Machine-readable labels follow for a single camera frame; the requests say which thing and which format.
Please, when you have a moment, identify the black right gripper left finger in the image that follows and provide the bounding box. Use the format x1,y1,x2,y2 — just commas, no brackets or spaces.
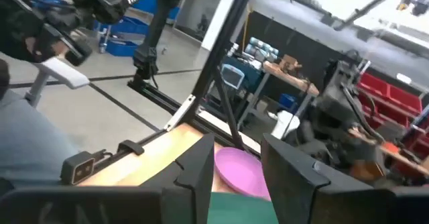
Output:
140,133,215,224

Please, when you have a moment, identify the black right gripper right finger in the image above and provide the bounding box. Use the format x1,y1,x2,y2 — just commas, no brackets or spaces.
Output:
261,133,373,224

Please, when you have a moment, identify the purple plastic plate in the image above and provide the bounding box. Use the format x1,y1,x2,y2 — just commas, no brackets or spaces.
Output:
214,146,271,202

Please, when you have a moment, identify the large green plastic plate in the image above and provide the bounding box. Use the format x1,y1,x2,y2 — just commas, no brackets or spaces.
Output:
206,191,280,224

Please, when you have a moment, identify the white bucket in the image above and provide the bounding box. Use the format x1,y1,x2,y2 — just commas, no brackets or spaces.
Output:
270,109,301,140

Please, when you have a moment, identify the white chair armrest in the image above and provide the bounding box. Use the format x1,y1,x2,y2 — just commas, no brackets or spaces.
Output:
23,56,90,108

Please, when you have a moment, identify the small blue bin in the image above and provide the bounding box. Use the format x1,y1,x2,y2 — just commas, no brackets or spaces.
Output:
279,93,299,113

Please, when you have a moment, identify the grey machine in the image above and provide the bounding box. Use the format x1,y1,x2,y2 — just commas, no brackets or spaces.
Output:
294,51,400,184

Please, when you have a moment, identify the blue storage bin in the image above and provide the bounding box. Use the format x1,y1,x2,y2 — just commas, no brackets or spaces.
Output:
105,39,140,57
110,15,150,36

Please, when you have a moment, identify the wooden workbench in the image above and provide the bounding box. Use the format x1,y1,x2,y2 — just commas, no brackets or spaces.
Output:
237,60,321,131

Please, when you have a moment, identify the person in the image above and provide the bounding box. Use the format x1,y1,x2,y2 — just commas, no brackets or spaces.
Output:
0,58,80,193

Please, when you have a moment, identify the white box-shaped device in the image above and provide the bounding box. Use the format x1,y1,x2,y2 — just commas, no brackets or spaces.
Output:
221,64,245,90

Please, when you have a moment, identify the red storage bin rack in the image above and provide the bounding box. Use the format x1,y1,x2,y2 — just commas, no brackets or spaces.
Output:
355,71,429,161

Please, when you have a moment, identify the black cable clip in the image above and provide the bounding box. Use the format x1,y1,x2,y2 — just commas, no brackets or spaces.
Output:
117,139,145,156

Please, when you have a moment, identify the small dark table camera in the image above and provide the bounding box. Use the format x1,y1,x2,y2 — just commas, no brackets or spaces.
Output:
60,151,97,186

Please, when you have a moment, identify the black aluminium table frame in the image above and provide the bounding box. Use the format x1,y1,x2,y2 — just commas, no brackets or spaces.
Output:
127,0,262,158

